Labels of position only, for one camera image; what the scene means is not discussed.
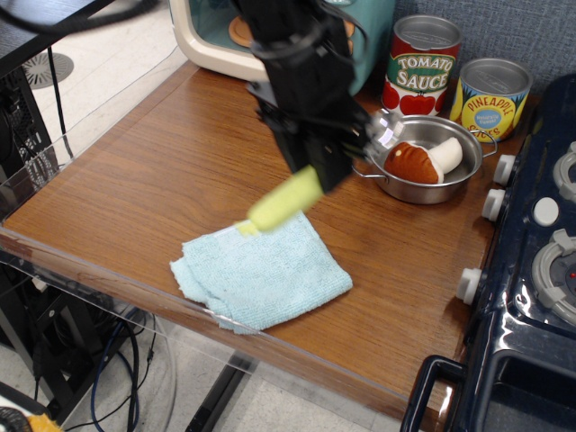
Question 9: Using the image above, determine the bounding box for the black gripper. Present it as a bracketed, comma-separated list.
[249, 42, 363, 193]

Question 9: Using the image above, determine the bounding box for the spoon with yellow-green handle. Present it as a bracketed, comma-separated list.
[234, 110, 404, 239]

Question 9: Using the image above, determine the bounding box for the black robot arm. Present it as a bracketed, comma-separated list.
[234, 1, 371, 193]

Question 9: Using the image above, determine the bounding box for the light blue folded cloth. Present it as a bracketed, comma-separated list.
[170, 213, 353, 335]

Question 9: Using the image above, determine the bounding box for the plush brown mushroom toy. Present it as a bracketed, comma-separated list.
[383, 138, 464, 185]

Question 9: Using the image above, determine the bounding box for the small steel pot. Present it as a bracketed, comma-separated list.
[355, 111, 498, 204]

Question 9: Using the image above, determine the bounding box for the tomato sauce can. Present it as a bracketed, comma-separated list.
[382, 14, 463, 115]

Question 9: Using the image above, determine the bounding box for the teal toy microwave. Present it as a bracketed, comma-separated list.
[169, 0, 396, 95]

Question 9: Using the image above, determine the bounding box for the pineapple slices can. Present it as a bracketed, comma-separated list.
[449, 58, 533, 143]

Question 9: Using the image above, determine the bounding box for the black table leg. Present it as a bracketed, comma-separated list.
[184, 365, 245, 432]

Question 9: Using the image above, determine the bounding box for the round floor vent cover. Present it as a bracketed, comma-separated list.
[22, 52, 74, 90]

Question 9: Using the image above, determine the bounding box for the dark blue toy stove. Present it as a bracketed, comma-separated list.
[401, 75, 575, 431]

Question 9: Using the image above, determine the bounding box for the black desk at left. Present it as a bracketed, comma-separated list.
[0, 0, 113, 82]

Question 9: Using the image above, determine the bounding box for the blue floor cable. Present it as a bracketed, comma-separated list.
[89, 310, 140, 432]

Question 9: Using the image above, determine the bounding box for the black sleeved cable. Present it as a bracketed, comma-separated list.
[0, 0, 158, 37]

